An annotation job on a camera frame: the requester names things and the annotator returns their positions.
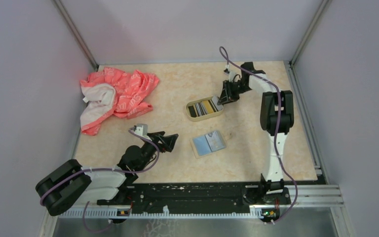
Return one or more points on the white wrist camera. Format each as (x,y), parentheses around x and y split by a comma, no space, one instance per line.
(141,130)
(232,75)

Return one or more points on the beige card sleeve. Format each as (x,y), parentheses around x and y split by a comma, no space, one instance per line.
(211,152)

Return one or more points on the pink white crumpled cloth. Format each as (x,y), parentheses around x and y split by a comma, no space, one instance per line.
(113,92)

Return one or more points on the cream card holder tray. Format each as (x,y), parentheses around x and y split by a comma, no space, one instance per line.
(204,108)

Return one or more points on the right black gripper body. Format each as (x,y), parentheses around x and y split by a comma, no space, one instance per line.
(233,90)

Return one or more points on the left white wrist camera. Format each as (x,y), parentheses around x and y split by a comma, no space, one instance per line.
(141,130)

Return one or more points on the silver VIP credit card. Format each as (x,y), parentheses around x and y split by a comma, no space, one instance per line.
(215,140)

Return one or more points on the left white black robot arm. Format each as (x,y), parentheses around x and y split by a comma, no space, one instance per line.
(73,184)

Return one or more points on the aluminium front frame rail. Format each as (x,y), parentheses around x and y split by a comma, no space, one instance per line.
(304,199)

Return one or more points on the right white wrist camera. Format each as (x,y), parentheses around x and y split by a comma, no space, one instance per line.
(232,75)

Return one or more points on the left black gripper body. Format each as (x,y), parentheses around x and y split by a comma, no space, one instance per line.
(163,146)

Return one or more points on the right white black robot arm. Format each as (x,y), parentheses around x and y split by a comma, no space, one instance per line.
(276,113)

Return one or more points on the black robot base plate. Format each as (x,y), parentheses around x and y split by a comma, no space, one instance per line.
(196,198)

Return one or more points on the grey blue credit card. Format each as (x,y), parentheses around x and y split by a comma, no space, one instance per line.
(201,146)

